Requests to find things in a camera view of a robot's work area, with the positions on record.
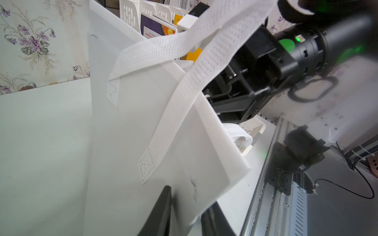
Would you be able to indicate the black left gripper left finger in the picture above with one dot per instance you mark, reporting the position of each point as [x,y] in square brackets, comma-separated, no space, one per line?
[158,222]

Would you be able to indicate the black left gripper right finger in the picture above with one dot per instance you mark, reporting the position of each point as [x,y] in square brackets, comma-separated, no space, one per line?
[214,223]

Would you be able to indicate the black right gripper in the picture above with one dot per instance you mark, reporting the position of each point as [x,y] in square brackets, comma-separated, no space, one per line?
[263,67]

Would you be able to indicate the white insulated delivery bag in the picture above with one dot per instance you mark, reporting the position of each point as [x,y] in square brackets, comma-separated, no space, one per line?
[153,126]

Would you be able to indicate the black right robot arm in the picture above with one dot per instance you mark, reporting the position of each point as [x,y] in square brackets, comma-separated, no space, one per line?
[348,29]

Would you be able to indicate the white perforated plastic tray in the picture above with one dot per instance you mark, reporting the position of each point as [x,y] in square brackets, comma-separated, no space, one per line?
[246,134]

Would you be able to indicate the yellow folder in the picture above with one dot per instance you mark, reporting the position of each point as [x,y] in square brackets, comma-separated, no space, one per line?
[194,53]

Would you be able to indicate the purple white book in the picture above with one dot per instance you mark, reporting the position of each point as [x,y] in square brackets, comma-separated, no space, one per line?
[152,26]

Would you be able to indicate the white plastic file organizer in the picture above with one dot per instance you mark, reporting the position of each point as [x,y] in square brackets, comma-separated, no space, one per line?
[130,12]

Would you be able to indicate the aluminium rail frame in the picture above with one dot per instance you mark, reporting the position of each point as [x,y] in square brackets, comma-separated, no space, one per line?
[271,212]

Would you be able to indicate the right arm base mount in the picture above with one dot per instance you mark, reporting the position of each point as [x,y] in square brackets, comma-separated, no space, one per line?
[299,151]

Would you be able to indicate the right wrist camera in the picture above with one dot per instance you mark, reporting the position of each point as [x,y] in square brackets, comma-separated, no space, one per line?
[189,19]

